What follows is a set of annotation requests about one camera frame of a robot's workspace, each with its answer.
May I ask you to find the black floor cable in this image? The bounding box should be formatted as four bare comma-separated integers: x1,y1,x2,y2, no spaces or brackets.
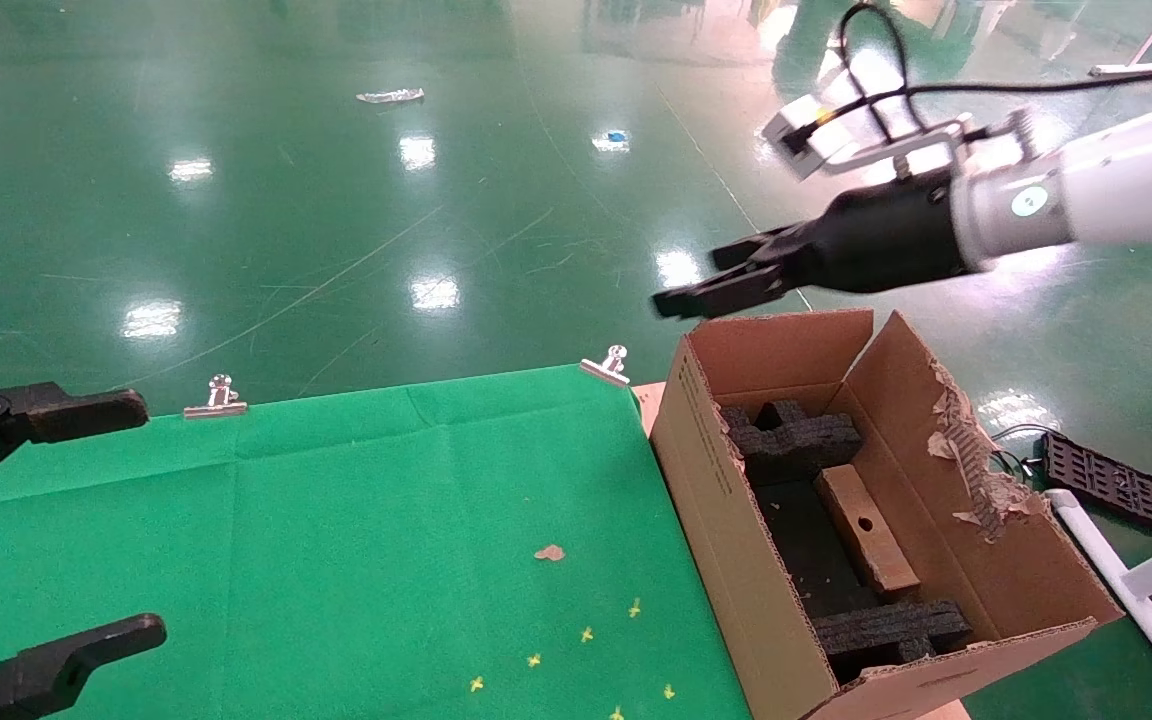
991,425,1047,483

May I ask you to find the black plastic grid tray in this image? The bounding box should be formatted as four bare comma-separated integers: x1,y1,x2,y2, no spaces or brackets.
1039,430,1152,539

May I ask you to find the large open cardboard carton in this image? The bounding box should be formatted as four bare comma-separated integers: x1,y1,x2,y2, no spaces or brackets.
649,308,1124,720

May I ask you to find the thick black looped cable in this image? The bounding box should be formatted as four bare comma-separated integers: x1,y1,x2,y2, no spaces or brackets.
839,2,929,137

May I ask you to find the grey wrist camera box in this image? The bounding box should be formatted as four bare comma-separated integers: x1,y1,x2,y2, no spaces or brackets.
762,70,855,182

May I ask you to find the silver binder clip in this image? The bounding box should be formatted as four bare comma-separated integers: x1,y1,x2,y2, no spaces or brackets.
579,345,632,388
183,374,248,419

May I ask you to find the thin dark cable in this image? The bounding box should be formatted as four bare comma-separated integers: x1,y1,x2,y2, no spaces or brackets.
901,64,1152,102

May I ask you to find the small brown cardboard box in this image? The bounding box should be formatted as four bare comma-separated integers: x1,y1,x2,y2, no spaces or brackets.
814,463,923,600

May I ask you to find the green table cloth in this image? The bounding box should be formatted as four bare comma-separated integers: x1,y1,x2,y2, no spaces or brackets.
0,365,752,720

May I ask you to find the white pipe frame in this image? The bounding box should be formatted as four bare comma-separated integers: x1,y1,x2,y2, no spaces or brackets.
1044,488,1152,707

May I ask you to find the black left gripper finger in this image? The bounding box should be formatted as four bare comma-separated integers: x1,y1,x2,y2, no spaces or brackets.
0,378,150,512
0,614,168,720

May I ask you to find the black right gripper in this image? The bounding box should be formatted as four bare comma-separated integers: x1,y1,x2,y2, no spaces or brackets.
651,170,973,322

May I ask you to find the grey metal camera bracket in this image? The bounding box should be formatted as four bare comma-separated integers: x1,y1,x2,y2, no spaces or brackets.
816,108,1039,183

